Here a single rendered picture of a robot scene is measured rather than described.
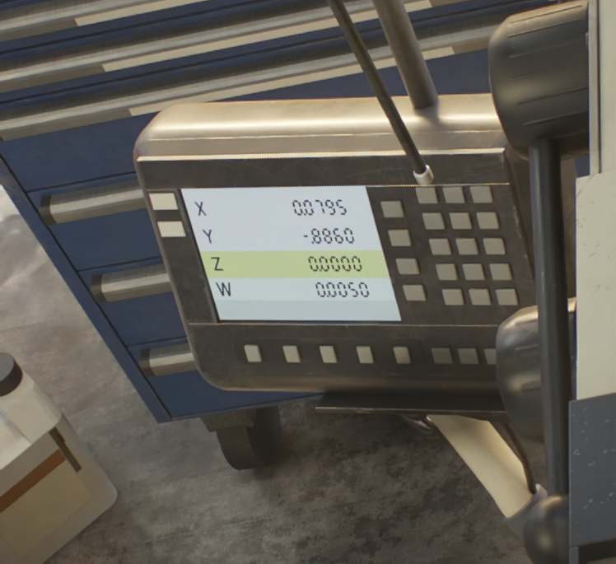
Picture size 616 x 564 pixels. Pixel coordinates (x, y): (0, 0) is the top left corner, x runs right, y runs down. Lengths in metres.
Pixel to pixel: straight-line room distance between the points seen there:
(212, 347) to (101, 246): 1.14
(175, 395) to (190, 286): 1.36
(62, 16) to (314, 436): 0.86
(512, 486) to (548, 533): 1.17
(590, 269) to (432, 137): 0.97
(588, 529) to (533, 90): 0.32
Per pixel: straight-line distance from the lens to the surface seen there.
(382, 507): 3.74
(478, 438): 2.46
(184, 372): 3.66
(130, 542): 3.87
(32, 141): 3.39
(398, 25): 2.17
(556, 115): 1.41
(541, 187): 1.40
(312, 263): 2.28
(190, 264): 2.33
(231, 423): 3.77
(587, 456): 1.16
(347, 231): 2.26
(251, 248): 2.30
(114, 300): 3.54
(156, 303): 3.57
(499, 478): 2.46
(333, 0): 1.52
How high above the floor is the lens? 2.77
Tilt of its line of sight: 43 degrees down
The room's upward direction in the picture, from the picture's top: 30 degrees counter-clockwise
